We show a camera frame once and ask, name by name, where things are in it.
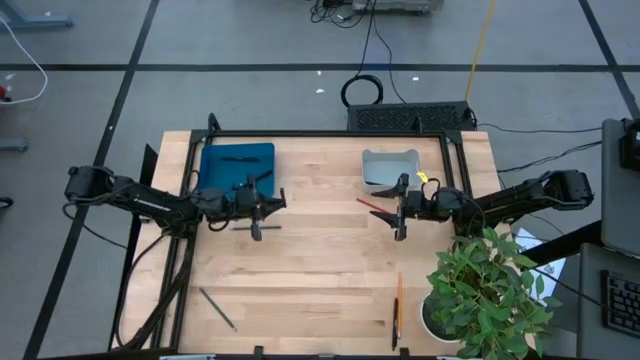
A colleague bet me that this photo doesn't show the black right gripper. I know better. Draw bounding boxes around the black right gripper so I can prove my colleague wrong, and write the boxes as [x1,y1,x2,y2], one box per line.
[369,174,432,242]

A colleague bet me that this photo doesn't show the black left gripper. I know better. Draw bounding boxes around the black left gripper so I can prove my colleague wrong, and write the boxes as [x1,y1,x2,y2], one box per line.
[234,175,287,242]

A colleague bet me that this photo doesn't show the red pencil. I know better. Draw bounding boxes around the red pencil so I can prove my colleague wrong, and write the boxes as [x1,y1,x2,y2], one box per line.
[355,197,395,215]

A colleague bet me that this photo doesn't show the white plastic bin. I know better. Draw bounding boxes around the white plastic bin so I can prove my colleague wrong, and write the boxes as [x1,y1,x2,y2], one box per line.
[360,148,424,196]

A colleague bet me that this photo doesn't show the blue plastic tray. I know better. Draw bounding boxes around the blue plastic tray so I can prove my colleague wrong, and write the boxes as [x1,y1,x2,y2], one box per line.
[196,142,278,202]

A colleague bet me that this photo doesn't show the black perforated computer case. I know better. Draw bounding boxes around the black perforated computer case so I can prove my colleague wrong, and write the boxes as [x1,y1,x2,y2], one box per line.
[346,100,477,134]

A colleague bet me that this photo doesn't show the white plant pot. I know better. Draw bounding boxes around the white plant pot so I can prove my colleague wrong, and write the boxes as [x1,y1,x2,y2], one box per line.
[418,291,469,346]

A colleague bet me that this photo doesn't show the black triangular plate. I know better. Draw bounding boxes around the black triangular plate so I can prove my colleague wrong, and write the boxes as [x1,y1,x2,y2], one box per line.
[140,143,161,187]

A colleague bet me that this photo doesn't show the green leafy plant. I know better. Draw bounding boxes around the green leafy plant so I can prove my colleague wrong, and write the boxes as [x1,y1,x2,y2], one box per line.
[423,226,564,360]

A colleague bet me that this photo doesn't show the white paper sheet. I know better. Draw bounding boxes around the white paper sheet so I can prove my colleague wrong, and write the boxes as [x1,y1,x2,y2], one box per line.
[513,227,567,304]

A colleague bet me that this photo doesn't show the black diagonal strut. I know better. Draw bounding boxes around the black diagonal strut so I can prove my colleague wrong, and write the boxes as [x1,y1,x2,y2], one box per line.
[519,219,604,267]

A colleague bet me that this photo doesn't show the silver device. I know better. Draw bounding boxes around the silver device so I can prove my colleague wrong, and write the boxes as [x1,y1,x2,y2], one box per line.
[351,0,445,14]

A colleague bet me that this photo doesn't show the grey desk with keyboard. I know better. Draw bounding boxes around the grey desk with keyboard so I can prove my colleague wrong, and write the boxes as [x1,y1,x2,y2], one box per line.
[576,242,640,360]

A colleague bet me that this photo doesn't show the black desktop device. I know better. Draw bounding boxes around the black desktop device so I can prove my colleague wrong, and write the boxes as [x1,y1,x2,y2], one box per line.
[618,117,640,172]

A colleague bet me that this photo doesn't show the black keyboard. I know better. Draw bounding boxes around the black keyboard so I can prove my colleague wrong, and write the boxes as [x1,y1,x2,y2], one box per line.
[600,269,640,340]

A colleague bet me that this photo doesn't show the grey desk foot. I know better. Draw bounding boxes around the grey desk foot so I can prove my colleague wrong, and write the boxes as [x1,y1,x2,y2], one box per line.
[0,0,75,30]
[0,136,30,153]

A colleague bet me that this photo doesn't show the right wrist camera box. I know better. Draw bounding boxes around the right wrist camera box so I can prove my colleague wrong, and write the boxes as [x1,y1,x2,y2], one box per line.
[408,191,426,218]

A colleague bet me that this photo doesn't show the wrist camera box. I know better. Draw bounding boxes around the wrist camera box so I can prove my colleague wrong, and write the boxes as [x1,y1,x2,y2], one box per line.
[408,191,426,218]
[234,189,253,217]

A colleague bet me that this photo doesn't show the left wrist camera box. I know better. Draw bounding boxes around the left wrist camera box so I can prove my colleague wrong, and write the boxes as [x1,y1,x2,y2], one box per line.
[234,189,253,217]

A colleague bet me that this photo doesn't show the black aluminium table frame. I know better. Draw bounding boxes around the black aluminium table frame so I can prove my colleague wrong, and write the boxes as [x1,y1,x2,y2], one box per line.
[149,112,476,357]

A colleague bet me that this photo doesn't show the coiled black cable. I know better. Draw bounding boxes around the coiled black cable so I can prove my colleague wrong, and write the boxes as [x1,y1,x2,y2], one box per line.
[340,74,385,108]

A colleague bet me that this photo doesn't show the black floor cable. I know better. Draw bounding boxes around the black floor cable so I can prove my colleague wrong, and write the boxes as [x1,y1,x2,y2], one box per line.
[496,140,604,175]
[355,0,377,77]
[476,122,604,136]
[372,19,407,105]

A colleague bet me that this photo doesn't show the black cable bundle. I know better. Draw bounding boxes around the black cable bundle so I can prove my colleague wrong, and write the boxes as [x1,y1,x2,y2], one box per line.
[110,232,197,351]

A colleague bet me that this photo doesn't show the yellow cable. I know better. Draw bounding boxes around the yellow cable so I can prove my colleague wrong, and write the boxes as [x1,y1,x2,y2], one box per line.
[463,0,498,105]

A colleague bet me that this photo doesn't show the tangled black cables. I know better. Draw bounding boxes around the tangled black cables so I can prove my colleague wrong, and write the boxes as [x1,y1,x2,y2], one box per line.
[308,0,374,30]

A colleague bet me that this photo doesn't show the white cable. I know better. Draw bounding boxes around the white cable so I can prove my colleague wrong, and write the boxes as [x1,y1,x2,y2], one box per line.
[0,14,50,106]

